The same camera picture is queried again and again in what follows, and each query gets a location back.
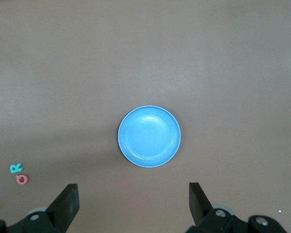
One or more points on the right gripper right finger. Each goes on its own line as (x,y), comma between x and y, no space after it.
(198,206)

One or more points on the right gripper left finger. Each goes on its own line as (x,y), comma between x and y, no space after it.
(65,206)

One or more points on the red letter Q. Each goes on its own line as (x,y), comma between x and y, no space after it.
(17,180)

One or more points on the teal letter R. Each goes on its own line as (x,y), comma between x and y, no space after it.
(16,167)

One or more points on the blue plate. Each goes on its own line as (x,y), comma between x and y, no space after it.
(149,136)

